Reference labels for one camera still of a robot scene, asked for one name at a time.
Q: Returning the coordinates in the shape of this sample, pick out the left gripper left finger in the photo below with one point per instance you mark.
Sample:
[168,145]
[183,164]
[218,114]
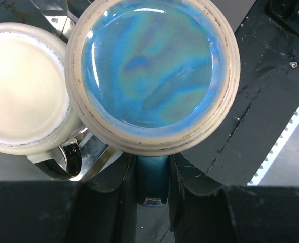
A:
[103,209]

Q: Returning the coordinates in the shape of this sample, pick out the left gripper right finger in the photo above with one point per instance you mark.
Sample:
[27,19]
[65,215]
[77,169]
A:
[203,210]

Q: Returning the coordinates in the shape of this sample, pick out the cream beige mug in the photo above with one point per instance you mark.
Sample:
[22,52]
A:
[37,119]

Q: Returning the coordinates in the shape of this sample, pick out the blue mug orange inside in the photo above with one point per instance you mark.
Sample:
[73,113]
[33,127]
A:
[152,79]

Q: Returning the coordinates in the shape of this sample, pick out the silver metal tray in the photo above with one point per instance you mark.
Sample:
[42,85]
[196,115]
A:
[82,155]

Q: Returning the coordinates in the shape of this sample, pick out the grey slotted cable duct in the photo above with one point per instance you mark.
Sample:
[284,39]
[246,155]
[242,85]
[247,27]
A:
[275,150]

